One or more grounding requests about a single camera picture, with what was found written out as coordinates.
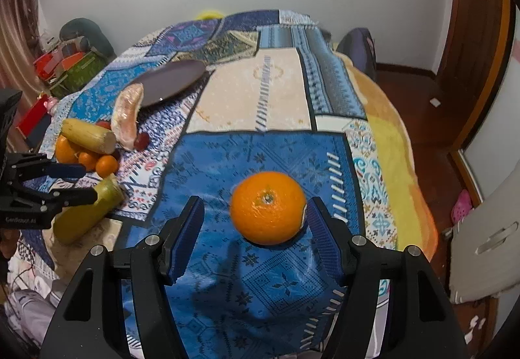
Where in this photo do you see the white cabinet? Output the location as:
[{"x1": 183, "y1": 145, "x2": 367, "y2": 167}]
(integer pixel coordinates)
[{"x1": 448, "y1": 5, "x2": 520, "y2": 305}]

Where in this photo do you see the dark purple plate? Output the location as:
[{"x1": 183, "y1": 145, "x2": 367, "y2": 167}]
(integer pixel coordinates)
[{"x1": 130, "y1": 60, "x2": 207, "y2": 107}]

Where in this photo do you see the dark red grape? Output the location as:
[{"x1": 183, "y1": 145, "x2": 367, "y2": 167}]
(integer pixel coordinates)
[{"x1": 134, "y1": 132, "x2": 150, "y2": 151}]

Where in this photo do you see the dark green cushion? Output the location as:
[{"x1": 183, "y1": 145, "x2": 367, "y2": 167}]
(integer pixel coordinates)
[{"x1": 59, "y1": 18, "x2": 115, "y2": 59}]

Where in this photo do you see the large orange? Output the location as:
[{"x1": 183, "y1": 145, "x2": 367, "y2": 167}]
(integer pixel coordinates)
[
  {"x1": 55, "y1": 135, "x2": 82, "y2": 164},
  {"x1": 229, "y1": 172, "x2": 307, "y2": 246}
]

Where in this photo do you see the yellow plush toy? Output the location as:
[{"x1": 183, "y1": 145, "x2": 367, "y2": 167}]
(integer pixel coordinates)
[{"x1": 196, "y1": 10, "x2": 225, "y2": 20}]

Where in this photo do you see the red tomato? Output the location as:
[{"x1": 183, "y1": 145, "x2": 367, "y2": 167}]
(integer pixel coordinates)
[{"x1": 96, "y1": 121, "x2": 111, "y2": 130}]

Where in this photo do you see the red gift box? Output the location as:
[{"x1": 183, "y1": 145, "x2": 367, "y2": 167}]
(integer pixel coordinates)
[{"x1": 16, "y1": 93, "x2": 49, "y2": 138}]

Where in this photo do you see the small tangerine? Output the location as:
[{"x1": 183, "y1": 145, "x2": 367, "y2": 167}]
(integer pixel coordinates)
[
  {"x1": 95, "y1": 155, "x2": 119, "y2": 179},
  {"x1": 78, "y1": 151, "x2": 99, "y2": 173}
]

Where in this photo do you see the patchwork patterned bedspread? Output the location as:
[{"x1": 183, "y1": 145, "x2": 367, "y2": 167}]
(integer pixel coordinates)
[{"x1": 16, "y1": 9, "x2": 399, "y2": 359}]

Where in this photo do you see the pink slipper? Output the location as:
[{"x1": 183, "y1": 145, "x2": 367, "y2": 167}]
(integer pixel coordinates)
[{"x1": 450, "y1": 189, "x2": 473, "y2": 224}]

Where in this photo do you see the pink curtain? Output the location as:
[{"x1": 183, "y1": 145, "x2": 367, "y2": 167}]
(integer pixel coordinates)
[{"x1": 0, "y1": 0, "x2": 44, "y2": 109}]

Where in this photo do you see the yellow orange blanket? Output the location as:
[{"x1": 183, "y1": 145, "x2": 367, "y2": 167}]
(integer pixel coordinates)
[{"x1": 336, "y1": 53, "x2": 438, "y2": 260}]

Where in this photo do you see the green patterned box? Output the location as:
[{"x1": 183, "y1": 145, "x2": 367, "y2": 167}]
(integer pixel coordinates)
[{"x1": 49, "y1": 52, "x2": 107, "y2": 98}]

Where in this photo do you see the brown wooden door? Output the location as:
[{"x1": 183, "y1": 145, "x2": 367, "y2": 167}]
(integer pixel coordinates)
[{"x1": 437, "y1": 0, "x2": 515, "y2": 150}]

